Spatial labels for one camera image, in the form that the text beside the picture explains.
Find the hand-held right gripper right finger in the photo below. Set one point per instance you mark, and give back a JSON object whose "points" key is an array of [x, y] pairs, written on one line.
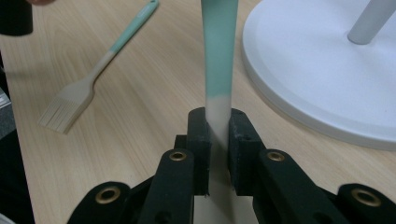
{"points": [[264, 180]]}

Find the white utensil rack stand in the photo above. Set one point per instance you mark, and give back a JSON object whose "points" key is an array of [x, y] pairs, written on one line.
{"points": [[311, 68]]}

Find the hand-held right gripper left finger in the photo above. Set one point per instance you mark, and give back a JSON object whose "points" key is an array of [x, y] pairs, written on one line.
{"points": [[179, 174]]}

